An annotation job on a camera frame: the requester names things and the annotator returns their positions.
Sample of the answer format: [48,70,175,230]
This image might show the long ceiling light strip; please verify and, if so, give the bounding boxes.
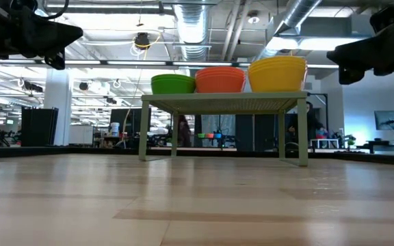
[0,58,341,70]

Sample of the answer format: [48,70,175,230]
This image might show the black monitor screen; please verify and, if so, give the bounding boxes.
[109,107,152,138]

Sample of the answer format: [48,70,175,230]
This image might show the low black bench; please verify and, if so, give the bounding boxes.
[356,139,394,155]

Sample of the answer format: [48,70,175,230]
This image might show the black aluminium table frame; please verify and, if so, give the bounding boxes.
[0,143,394,168]

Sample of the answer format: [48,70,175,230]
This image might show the silver ceiling duct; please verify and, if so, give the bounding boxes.
[254,0,324,62]
[172,0,213,62]

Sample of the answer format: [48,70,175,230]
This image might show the person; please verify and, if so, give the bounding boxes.
[287,101,325,151]
[177,115,192,148]

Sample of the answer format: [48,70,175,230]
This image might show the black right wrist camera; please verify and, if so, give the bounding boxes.
[369,3,394,35]

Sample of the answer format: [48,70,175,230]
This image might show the small white table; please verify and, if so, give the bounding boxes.
[309,137,340,150]

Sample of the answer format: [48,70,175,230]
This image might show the white column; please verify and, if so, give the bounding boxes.
[44,68,73,146]

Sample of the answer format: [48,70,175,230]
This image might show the black cabinet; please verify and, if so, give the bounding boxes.
[21,107,60,147]

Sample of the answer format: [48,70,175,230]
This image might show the green perforated metal shelf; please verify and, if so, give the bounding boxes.
[138,90,310,167]

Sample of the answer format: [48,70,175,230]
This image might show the black ceiling cable reel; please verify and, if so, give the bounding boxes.
[133,32,152,51]

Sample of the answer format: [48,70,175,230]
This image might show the grey wall monitor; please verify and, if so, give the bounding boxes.
[373,109,394,131]

